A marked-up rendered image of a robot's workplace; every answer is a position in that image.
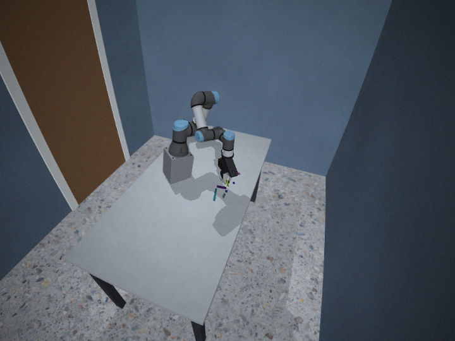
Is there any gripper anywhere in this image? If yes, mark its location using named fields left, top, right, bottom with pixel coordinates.
left=218, top=153, right=234, bottom=184

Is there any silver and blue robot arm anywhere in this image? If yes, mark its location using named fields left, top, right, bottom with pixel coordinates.
left=169, top=91, right=238, bottom=177

